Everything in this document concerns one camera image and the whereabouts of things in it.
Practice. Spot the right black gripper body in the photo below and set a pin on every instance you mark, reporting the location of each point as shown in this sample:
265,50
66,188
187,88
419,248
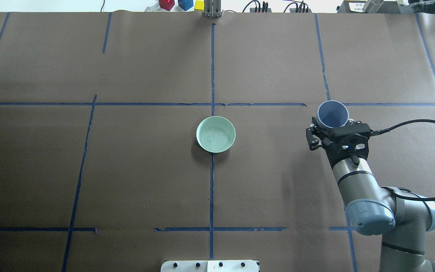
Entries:
314,137

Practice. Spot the blue-grey plastic cup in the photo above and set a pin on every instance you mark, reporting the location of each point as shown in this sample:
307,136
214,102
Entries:
332,114

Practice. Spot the mint green bowl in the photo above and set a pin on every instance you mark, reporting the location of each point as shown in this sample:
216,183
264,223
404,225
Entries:
215,134

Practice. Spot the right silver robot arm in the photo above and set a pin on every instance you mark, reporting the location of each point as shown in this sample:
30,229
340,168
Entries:
397,214

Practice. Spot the small metal cup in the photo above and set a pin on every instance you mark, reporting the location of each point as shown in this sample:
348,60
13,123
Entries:
372,6

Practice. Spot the black power strip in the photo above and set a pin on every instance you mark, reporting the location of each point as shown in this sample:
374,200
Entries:
302,7
256,6

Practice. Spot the yellow cube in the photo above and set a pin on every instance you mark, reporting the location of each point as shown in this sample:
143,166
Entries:
199,5

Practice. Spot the blue cube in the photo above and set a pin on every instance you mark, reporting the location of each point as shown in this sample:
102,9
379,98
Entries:
186,5

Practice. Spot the red cube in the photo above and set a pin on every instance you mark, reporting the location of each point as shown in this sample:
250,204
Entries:
166,4

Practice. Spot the white camera stand column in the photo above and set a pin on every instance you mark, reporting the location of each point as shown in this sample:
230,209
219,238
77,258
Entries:
210,266

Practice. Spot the aluminium frame post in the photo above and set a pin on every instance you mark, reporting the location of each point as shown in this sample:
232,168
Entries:
212,9

